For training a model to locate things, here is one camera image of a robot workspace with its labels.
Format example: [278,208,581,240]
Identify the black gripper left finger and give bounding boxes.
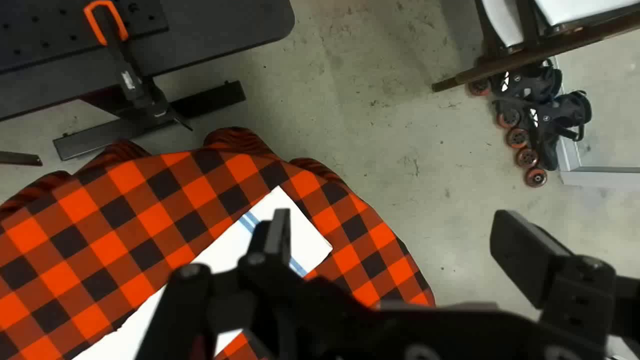
[242,205,297,282]

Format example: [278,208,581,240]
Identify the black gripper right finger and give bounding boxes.
[489,208,621,329]

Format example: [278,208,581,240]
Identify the white towel with blue stripes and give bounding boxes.
[73,183,337,360]

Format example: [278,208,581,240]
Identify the black inline skate orange wheels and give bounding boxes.
[467,60,567,103]
[490,88,594,190]

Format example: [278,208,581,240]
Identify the black table base bar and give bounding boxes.
[52,79,249,161]

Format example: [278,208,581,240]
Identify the orange black plaid tablecloth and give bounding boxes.
[0,125,440,360]

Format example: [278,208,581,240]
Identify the orange black bar clamp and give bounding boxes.
[82,0,196,131]

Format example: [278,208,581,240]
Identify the black perforated mounting board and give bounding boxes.
[0,0,297,124]

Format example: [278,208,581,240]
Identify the dark wooden furniture frame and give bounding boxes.
[430,0,640,93]

